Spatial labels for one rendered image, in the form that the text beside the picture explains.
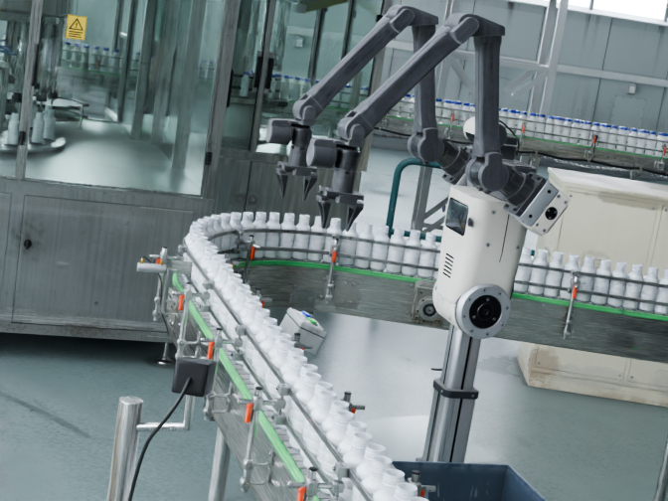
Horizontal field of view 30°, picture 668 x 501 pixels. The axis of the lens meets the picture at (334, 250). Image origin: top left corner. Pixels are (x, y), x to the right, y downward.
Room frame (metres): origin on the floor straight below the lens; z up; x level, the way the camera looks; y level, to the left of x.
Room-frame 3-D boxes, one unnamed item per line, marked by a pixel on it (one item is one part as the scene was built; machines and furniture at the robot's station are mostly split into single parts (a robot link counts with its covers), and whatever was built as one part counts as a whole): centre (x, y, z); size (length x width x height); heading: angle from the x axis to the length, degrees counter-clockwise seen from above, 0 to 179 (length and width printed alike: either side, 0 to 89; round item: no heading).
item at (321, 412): (2.47, -0.03, 1.08); 0.06 x 0.06 x 0.17
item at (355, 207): (3.07, -0.01, 1.45); 0.07 x 0.07 x 0.09; 18
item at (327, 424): (2.42, -0.06, 1.08); 0.06 x 0.06 x 0.17
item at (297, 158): (3.50, 0.14, 1.51); 0.10 x 0.07 x 0.07; 108
